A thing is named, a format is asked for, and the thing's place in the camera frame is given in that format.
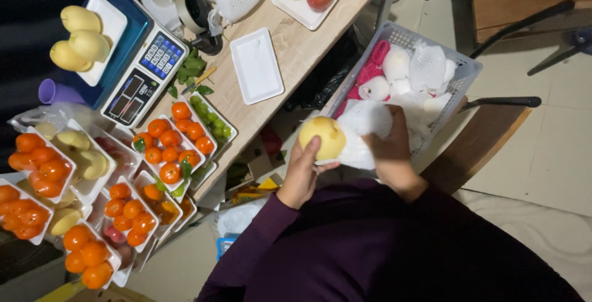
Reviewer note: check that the person's left hand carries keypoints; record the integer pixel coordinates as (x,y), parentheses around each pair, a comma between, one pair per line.
(298,177)

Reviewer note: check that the person's right hand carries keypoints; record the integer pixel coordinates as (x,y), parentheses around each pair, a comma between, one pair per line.
(393,154)

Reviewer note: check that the yellow pear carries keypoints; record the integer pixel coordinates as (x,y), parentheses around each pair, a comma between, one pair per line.
(90,45)
(67,57)
(326,135)
(80,18)

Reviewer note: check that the heap of boxes under table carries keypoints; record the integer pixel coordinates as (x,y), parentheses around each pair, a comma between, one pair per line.
(252,186)

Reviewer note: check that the pile of foam fruit nets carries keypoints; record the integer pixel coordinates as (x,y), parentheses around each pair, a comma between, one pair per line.
(416,73)

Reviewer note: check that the wooden chair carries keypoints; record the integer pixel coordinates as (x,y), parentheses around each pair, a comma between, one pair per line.
(476,140)

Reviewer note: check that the person's purple sweater torso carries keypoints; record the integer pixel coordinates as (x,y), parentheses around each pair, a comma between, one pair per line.
(393,255)

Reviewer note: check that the small green fruits punnet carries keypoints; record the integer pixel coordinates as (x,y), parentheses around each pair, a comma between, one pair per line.
(212,118)

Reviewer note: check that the black plastic bag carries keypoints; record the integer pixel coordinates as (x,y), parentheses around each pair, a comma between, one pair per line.
(323,75)

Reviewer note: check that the grey plastic basket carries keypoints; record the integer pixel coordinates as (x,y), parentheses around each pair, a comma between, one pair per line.
(462,68)

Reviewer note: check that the white foam tray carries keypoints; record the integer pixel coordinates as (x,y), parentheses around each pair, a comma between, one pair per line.
(296,11)
(112,20)
(256,66)

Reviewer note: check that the green leaves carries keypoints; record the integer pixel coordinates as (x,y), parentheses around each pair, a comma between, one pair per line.
(192,66)

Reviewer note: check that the group of packed fruit trays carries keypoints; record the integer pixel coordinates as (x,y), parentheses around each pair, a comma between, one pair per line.
(129,209)

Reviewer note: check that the blue white digital scale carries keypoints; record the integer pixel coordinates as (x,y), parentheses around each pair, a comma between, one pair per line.
(138,89)

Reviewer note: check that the black tape dispenser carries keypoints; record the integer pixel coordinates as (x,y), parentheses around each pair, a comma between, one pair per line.
(196,17)

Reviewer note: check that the purple plastic cup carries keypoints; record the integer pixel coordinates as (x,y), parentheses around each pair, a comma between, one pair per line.
(55,93)

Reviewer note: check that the clear plastic bag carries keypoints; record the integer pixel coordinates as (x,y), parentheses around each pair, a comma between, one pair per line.
(37,117)

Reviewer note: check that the black metal chair frame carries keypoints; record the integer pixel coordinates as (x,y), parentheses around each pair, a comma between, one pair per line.
(518,27)

